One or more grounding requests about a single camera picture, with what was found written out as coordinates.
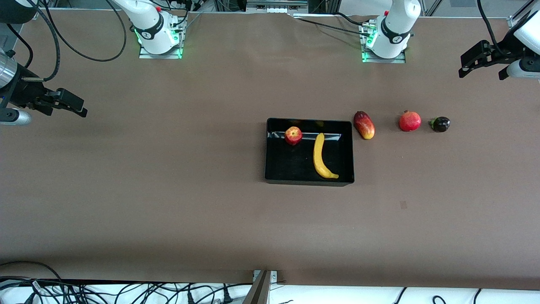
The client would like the yellow banana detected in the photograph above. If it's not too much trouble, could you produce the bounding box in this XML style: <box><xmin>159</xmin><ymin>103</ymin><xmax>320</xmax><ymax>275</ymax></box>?
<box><xmin>313</xmin><ymin>133</ymin><xmax>339</xmax><ymax>179</ymax></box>

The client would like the red yellow apple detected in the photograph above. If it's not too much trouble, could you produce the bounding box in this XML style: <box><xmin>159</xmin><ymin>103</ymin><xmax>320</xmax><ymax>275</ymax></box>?
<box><xmin>284</xmin><ymin>126</ymin><xmax>303</xmax><ymax>146</ymax></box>

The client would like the black rectangular box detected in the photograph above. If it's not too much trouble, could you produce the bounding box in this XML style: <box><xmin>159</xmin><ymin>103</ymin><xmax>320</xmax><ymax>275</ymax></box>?
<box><xmin>265</xmin><ymin>117</ymin><xmax>355</xmax><ymax>186</ymax></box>

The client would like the aluminium corner profile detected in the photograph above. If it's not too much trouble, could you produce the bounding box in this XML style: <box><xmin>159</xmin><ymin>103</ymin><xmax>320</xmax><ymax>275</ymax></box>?
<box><xmin>508</xmin><ymin>0</ymin><xmax>538</xmax><ymax>29</ymax></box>

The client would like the dark purple mangosteen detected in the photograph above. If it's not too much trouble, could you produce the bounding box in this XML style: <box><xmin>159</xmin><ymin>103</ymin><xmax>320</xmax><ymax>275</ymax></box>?
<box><xmin>429</xmin><ymin>117</ymin><xmax>451</xmax><ymax>133</ymax></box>

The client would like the red pomegranate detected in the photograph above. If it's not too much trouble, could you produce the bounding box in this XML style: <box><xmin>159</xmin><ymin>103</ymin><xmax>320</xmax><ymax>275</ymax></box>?
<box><xmin>399</xmin><ymin>110</ymin><xmax>421</xmax><ymax>132</ymax></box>

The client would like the red yellow mango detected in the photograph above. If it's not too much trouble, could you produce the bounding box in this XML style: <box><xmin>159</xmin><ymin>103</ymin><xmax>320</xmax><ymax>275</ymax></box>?
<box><xmin>353</xmin><ymin>111</ymin><xmax>375</xmax><ymax>140</ymax></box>

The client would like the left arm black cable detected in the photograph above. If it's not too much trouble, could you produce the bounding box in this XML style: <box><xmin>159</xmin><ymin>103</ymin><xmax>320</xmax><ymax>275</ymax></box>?
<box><xmin>477</xmin><ymin>0</ymin><xmax>508</xmax><ymax>59</ymax></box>

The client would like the short black arm cable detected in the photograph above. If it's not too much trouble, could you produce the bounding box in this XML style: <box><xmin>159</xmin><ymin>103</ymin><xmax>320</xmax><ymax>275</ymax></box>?
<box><xmin>6</xmin><ymin>23</ymin><xmax>34</xmax><ymax>69</ymax></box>

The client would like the thin black looping cable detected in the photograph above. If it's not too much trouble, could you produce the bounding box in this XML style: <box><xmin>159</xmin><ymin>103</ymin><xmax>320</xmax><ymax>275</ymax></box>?
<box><xmin>39</xmin><ymin>0</ymin><xmax>128</xmax><ymax>63</ymax></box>

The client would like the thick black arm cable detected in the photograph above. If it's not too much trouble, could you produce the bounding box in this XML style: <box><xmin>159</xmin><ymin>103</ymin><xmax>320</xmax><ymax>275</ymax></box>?
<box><xmin>23</xmin><ymin>0</ymin><xmax>61</xmax><ymax>82</ymax></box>

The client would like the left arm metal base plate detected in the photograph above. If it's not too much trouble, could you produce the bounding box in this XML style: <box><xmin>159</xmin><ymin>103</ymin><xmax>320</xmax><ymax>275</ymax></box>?
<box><xmin>360</xmin><ymin>21</ymin><xmax>407</xmax><ymax>64</ymax></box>

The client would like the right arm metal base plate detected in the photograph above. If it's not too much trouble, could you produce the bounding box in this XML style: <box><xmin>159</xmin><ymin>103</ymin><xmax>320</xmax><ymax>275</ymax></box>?
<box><xmin>138</xmin><ymin>16</ymin><xmax>184</xmax><ymax>60</ymax></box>

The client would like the aluminium profile with bracket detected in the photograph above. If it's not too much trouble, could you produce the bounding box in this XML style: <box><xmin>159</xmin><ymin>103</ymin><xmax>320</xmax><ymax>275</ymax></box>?
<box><xmin>242</xmin><ymin>269</ymin><xmax>278</xmax><ymax>304</ymax></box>

